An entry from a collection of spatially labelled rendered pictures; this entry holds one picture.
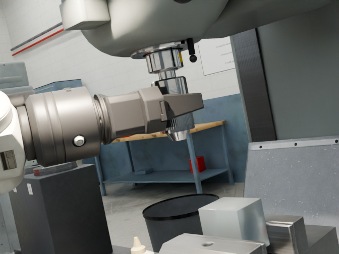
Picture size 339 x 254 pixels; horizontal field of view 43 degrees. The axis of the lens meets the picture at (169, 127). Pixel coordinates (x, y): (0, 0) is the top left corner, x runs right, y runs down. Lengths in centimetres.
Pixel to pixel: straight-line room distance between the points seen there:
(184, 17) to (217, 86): 541
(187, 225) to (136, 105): 194
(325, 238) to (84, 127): 35
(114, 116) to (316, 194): 47
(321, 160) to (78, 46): 759
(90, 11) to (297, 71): 50
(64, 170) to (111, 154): 705
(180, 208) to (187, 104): 234
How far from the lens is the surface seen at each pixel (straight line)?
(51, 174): 86
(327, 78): 85
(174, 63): 55
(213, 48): 590
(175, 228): 243
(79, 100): 50
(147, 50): 53
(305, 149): 88
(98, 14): 50
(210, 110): 602
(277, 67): 90
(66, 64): 868
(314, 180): 85
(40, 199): 86
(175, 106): 53
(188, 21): 52
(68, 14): 50
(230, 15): 64
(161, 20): 49
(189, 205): 285
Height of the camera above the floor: 124
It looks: 3 degrees down
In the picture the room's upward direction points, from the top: 11 degrees counter-clockwise
